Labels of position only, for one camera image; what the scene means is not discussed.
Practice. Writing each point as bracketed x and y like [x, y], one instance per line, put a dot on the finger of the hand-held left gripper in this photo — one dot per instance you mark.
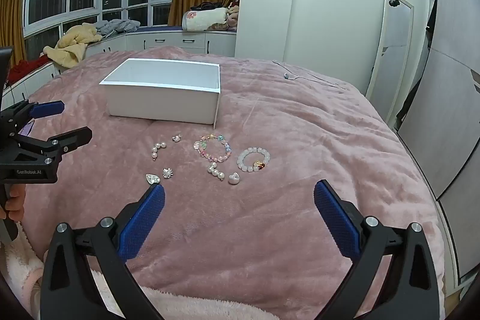
[75, 138]
[47, 109]

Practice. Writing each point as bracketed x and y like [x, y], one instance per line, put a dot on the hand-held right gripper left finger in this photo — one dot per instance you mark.
[144, 222]

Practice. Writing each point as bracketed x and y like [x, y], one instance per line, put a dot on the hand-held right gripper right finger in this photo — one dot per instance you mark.
[333, 215]

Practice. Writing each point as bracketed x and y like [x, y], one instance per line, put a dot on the clear heart crystal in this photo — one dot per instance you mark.
[152, 178]

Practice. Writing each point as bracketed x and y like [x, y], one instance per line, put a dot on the crystal flower earring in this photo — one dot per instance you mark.
[167, 173]

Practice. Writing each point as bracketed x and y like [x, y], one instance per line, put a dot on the curved pearl strand earring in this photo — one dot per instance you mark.
[213, 170]
[157, 147]

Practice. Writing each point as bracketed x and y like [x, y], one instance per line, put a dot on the small pearl earring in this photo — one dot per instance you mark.
[175, 138]

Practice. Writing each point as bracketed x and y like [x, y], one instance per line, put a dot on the white box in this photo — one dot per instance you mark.
[161, 95]

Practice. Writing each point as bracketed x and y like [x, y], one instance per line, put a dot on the white pearl heart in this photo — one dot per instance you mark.
[234, 178]

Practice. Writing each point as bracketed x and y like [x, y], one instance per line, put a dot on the person's left forearm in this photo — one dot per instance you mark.
[18, 263]

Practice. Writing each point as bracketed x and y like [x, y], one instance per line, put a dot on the person's left hand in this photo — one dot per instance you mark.
[15, 203]

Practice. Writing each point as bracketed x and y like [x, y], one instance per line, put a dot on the red cloth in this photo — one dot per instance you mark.
[26, 67]

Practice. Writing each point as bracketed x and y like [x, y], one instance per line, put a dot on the yellow garment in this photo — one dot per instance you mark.
[71, 46]

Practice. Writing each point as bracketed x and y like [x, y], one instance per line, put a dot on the grey clothes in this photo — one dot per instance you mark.
[116, 25]

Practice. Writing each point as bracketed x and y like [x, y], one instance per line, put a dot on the grey wardrobe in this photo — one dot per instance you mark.
[442, 98]

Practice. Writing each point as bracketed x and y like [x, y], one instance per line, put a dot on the rolled white floral blanket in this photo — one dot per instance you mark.
[204, 20]

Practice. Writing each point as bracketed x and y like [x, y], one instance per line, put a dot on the dark clothes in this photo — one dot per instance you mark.
[206, 6]

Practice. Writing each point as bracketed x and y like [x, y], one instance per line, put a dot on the plush toy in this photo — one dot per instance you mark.
[232, 18]

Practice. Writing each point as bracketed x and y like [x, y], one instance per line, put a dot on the black hook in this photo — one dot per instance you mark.
[393, 2]

